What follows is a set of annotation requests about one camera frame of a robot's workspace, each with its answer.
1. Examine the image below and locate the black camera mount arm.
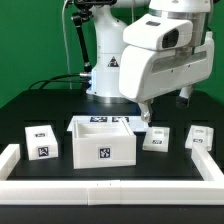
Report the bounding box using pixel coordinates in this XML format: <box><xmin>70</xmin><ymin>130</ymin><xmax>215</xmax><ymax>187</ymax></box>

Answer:
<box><xmin>71</xmin><ymin>0</ymin><xmax>117</xmax><ymax>72</ymax></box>

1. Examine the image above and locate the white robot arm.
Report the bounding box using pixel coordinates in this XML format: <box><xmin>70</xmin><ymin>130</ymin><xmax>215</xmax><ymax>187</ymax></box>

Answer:
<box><xmin>75</xmin><ymin>0</ymin><xmax>214</xmax><ymax>122</ymax></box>

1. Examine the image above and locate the white fence rail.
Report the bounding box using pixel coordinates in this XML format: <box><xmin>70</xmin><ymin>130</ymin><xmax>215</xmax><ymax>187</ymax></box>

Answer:
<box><xmin>0</xmin><ymin>144</ymin><xmax>21</xmax><ymax>181</ymax></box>
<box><xmin>0</xmin><ymin>180</ymin><xmax>224</xmax><ymax>205</ymax></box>
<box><xmin>191</xmin><ymin>145</ymin><xmax>224</xmax><ymax>182</ymax></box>

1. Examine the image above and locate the white front fence rail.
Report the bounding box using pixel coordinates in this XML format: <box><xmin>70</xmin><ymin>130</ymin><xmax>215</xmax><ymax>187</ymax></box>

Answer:
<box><xmin>0</xmin><ymin>180</ymin><xmax>224</xmax><ymax>205</ymax></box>

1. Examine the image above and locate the white left fence rail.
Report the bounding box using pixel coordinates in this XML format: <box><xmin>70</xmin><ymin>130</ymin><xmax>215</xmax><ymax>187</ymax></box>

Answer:
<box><xmin>0</xmin><ymin>144</ymin><xmax>21</xmax><ymax>181</ymax></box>

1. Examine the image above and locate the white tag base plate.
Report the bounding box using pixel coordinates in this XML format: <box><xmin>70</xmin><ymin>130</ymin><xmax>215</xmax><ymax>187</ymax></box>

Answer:
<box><xmin>66</xmin><ymin>115</ymin><xmax>150</xmax><ymax>133</ymax></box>

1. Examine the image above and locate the white cabinet body box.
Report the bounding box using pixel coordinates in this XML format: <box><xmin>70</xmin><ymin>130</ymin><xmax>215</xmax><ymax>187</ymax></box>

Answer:
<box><xmin>72</xmin><ymin>118</ymin><xmax>136</xmax><ymax>169</ymax></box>

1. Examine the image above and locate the white cabinet top block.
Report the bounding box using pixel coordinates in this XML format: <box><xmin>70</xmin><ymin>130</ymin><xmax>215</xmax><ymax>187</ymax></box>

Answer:
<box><xmin>25</xmin><ymin>125</ymin><xmax>58</xmax><ymax>160</ymax></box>

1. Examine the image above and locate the white right fence rail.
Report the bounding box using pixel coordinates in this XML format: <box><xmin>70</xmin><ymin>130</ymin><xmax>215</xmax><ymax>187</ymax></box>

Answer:
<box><xmin>191</xmin><ymin>145</ymin><xmax>224</xmax><ymax>182</ymax></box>

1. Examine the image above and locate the white cabinet door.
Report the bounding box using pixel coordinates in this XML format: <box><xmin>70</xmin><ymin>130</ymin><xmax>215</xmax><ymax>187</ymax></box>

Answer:
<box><xmin>142</xmin><ymin>127</ymin><xmax>170</xmax><ymax>152</ymax></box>
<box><xmin>185</xmin><ymin>125</ymin><xmax>214</xmax><ymax>151</ymax></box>

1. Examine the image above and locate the black cable bundle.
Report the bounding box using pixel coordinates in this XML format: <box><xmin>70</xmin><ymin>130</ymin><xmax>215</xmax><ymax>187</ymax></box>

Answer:
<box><xmin>28</xmin><ymin>73</ymin><xmax>93</xmax><ymax>91</ymax></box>

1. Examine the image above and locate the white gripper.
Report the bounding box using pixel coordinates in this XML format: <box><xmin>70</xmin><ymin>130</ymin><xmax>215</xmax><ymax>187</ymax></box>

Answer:
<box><xmin>119</xmin><ymin>32</ymin><xmax>214</xmax><ymax>123</ymax></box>

